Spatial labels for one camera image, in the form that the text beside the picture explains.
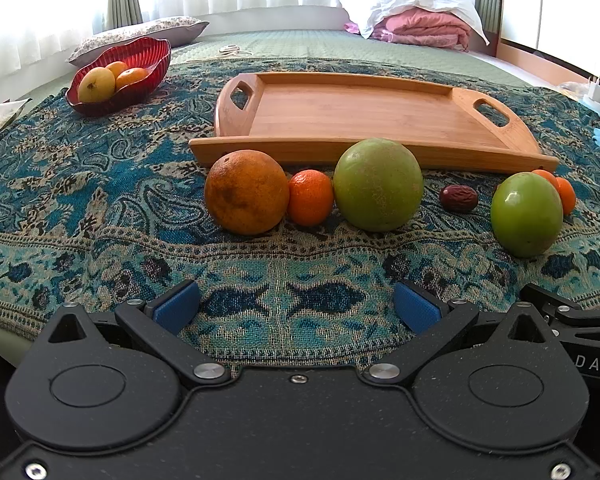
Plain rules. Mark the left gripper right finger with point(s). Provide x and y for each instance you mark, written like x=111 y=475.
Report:
x=436 y=326

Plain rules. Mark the green quilted mattress cover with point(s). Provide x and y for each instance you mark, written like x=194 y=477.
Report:
x=340 y=45

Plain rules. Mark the orange in bowl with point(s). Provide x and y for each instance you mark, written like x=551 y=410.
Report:
x=131 y=76
x=117 y=68

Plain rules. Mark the yellow mango in bowl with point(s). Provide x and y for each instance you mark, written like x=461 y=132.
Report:
x=97 y=86

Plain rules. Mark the small green apple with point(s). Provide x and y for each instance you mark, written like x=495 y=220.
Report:
x=526 y=214

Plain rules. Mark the floral grey pillow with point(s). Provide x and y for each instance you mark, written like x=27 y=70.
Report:
x=178 y=30

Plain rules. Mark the dark red jujube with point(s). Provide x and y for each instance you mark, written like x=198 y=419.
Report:
x=461 y=199

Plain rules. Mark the pink folded blanket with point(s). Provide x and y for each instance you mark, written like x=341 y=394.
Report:
x=420 y=27

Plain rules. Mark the wooden serving tray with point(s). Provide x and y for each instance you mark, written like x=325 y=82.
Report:
x=307 y=118

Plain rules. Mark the front orange in bowl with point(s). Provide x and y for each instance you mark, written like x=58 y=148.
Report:
x=131 y=76

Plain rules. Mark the large green apple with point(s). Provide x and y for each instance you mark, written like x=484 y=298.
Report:
x=378 y=185

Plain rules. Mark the small tangerine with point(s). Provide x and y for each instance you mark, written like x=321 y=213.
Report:
x=310 y=198

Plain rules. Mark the large brownish orange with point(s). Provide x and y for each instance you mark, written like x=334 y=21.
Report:
x=246 y=192

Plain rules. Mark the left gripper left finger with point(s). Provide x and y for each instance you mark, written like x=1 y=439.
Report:
x=155 y=326

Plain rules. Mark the red glass fruit bowl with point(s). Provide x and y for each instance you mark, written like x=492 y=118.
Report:
x=152 y=54

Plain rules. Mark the teal paisley patterned cloth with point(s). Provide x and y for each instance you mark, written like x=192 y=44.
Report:
x=99 y=211

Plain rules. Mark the back orange in bowl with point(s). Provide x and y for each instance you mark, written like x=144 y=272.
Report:
x=117 y=68

